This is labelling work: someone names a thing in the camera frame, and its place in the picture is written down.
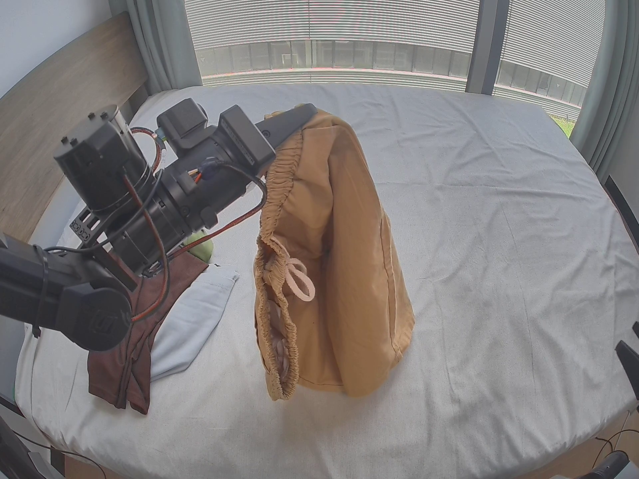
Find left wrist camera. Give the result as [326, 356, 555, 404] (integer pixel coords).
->
[156, 98, 221, 162]

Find green garment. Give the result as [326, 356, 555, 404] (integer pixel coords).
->
[181, 232, 216, 264]

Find bed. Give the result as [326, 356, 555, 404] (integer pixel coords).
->
[0, 10, 639, 479]

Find brown garment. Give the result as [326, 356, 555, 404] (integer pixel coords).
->
[87, 253, 209, 415]

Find window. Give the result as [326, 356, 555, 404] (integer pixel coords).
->
[180, 0, 609, 137]

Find pale grey garment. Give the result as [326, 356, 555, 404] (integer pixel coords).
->
[149, 262, 240, 383]

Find tan shorts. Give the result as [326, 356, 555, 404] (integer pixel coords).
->
[254, 109, 416, 402]

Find grey-green curtain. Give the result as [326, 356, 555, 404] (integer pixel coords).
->
[105, 0, 204, 94]
[569, 0, 639, 184]

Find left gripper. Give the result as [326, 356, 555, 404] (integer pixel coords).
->
[160, 103, 319, 233]

